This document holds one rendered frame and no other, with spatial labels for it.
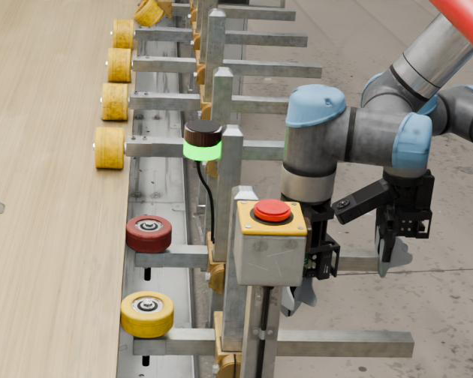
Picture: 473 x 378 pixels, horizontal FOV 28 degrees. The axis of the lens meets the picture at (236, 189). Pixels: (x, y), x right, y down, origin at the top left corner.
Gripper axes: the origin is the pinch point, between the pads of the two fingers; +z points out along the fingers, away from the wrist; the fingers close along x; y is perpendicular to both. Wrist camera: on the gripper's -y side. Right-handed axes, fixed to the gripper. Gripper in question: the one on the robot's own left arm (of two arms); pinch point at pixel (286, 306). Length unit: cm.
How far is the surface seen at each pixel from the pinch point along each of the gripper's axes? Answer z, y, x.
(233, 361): 4.7, 4.4, -10.5
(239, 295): -5.0, 2.2, -9.2
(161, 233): 0.5, -27.6, -9.9
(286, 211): -32.0, 26.4, -16.7
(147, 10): -4, -146, 29
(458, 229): 91, -150, 161
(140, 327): 1.9, -4.3, -21.7
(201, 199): 18, -69, 15
